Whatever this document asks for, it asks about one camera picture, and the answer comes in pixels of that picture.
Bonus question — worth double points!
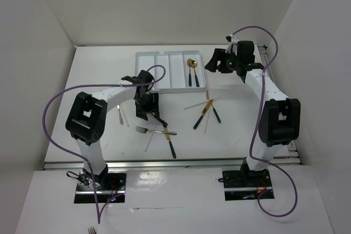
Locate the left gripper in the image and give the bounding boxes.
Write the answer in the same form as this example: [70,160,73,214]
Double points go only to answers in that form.
[134,92,160,121]

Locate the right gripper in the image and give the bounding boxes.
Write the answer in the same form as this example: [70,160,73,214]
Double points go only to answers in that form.
[205,48,241,73]

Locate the gold fork green handle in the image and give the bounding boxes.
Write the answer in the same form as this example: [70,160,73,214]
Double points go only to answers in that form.
[151,111,168,127]
[206,90,222,123]

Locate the gold spoon green handle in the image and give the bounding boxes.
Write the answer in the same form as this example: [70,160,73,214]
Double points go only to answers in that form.
[190,60,200,87]
[186,59,192,87]

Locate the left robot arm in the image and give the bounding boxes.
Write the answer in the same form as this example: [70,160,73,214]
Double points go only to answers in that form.
[65,70,160,190]

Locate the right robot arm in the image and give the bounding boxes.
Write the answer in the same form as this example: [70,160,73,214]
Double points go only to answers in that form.
[205,41,301,186]

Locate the silver fork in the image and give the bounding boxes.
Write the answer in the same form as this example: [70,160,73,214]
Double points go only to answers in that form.
[135,126,177,136]
[117,105,124,125]

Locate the white cutlery tray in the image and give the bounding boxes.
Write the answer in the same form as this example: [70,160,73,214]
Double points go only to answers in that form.
[135,50,207,94]

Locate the copper fork tines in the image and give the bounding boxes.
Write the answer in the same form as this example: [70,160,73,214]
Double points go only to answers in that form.
[88,227,97,234]

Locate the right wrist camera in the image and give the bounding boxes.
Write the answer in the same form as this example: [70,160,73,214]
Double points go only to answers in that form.
[225,33,238,53]

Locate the gold knife green handle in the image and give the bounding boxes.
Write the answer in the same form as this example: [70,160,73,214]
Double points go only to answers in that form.
[163,126,177,159]
[193,100,213,129]

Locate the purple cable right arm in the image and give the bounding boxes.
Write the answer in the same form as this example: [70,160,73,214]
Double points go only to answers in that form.
[230,26,299,218]

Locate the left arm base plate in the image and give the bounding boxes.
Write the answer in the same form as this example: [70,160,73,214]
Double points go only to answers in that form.
[66,172,127,204]

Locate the aluminium rail frame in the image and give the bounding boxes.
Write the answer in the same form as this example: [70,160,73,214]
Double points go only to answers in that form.
[43,44,302,171]

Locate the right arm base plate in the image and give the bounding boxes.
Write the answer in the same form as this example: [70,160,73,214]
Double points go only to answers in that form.
[218,170,275,201]

